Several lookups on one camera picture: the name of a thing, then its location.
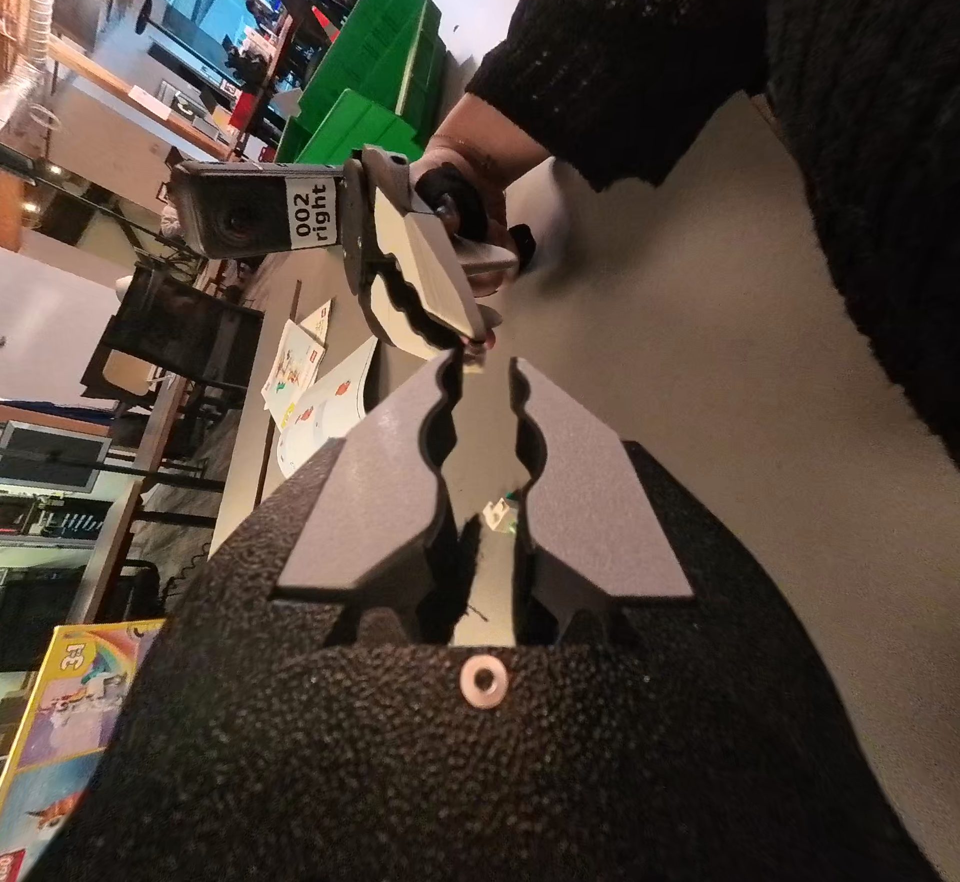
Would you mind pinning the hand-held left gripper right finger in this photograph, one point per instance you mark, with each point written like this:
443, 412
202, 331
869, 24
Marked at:
600, 522

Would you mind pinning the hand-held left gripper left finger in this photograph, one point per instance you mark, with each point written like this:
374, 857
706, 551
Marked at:
360, 514

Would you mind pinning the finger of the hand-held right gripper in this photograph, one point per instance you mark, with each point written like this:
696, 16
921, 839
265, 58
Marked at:
442, 274
390, 304

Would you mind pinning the green and white lego assembly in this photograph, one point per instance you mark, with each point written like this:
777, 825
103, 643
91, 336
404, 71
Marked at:
495, 514

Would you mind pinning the person's right forearm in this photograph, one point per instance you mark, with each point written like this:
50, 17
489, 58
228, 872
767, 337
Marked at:
637, 34

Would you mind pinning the open lego instruction booklet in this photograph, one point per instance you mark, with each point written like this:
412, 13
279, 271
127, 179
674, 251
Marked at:
322, 417

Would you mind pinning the yellow lego box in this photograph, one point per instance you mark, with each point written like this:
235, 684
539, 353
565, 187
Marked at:
67, 732

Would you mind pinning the person's right hand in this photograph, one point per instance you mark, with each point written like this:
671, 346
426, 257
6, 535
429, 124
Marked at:
480, 146

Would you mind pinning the black chair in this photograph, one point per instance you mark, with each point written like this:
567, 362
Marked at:
172, 327

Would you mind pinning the dark computer monitor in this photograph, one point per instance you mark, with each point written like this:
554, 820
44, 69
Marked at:
52, 458

